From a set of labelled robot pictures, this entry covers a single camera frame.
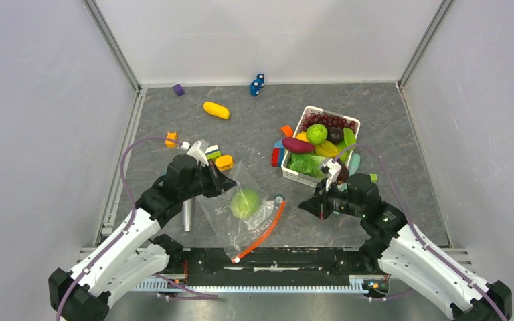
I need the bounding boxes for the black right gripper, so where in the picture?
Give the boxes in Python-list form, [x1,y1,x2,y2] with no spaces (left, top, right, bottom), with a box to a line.
[297,177,365,220]

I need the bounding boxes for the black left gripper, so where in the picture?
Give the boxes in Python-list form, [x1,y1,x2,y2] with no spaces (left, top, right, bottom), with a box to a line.
[180,158,236,201]

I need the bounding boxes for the fake green cabbage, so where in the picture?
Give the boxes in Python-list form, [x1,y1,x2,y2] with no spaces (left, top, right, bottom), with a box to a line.
[230,189,262,220]

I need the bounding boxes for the clear zip top bag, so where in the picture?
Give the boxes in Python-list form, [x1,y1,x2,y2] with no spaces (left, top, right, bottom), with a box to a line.
[197,163,286,264]

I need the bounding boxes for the yellow fake starfruit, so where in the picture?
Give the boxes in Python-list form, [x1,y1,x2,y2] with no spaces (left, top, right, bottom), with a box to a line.
[314,140,339,158]

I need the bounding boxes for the purple fake sweet potato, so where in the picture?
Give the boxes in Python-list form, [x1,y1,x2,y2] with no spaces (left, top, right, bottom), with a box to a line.
[281,137,315,154]

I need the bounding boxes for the small green fake fruit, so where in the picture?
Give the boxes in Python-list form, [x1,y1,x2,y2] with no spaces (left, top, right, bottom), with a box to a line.
[306,124,328,144]

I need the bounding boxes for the fake yellow corn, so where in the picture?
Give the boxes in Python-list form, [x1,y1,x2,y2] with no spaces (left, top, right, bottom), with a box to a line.
[203,101,230,120]

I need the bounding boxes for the small dark purple fruit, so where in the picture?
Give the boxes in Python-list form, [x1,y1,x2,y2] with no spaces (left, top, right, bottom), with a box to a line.
[327,127,344,145]

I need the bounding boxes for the dark maroon fake fruit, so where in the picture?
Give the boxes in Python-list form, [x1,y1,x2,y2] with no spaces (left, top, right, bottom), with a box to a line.
[336,159,350,185]

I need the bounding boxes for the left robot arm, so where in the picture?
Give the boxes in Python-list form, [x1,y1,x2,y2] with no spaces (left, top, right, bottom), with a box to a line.
[48,154,236,320]

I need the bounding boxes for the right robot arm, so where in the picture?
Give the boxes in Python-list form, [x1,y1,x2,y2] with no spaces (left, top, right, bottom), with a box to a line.
[299,174,513,320]

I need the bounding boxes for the fake green lettuce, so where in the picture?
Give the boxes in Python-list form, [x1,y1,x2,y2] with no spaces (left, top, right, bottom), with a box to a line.
[288,153,325,179]

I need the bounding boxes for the fake yellow lemon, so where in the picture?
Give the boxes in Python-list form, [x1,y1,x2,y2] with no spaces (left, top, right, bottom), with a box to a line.
[295,132,309,143]

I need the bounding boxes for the dark red fake grapes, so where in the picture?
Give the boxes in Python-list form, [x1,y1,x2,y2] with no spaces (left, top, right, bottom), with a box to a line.
[299,112,360,133]

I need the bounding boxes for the yellow toy cylinder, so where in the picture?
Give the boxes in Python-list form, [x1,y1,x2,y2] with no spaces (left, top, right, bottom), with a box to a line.
[215,155,234,171]

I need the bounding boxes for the white plastic basket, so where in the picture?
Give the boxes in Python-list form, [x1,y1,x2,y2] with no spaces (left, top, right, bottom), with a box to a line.
[271,106,361,187]

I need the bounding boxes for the white green stacked block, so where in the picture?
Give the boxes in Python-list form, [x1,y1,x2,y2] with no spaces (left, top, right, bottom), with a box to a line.
[205,145,222,161]

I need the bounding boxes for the silver metal cylinder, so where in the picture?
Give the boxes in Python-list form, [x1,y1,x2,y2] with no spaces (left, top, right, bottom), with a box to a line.
[182,198,195,233]

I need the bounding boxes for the red blue toy block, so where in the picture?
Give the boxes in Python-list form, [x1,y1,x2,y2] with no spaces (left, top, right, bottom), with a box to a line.
[270,140,286,167]

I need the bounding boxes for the small green cube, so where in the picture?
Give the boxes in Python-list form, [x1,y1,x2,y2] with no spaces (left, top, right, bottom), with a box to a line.
[369,173,378,183]

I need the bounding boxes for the orange toy block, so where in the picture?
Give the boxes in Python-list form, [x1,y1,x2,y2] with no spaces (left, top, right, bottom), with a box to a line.
[165,132,177,149]

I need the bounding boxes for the orange toy cup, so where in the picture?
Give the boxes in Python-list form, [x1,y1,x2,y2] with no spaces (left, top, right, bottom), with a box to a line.
[279,125,294,137]

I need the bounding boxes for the blue toy car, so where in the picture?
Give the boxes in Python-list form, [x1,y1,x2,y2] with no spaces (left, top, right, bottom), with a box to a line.
[249,73,265,97]

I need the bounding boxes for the purple toy cube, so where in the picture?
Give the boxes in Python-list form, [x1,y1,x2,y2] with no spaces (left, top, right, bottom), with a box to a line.
[172,84,185,97]

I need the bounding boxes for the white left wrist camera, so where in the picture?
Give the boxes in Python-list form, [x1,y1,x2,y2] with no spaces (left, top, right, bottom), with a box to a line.
[179,139,209,166]

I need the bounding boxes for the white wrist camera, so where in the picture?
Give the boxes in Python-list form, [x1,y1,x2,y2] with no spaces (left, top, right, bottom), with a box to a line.
[179,139,209,166]
[320,158,342,191]

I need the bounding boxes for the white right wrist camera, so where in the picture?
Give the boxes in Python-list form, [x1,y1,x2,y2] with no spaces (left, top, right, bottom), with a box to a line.
[320,158,342,191]

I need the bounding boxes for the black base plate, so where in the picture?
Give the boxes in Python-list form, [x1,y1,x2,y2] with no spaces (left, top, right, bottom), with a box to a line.
[161,247,385,287]

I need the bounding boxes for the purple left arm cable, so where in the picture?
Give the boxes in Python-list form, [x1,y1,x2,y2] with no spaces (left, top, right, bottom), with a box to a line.
[55,137,220,321]

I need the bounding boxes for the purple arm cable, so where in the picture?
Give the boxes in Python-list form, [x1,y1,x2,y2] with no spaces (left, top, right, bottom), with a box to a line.
[332,144,509,321]
[55,137,220,321]

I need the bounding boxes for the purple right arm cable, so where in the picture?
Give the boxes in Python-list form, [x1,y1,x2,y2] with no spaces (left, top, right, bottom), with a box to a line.
[332,144,509,321]

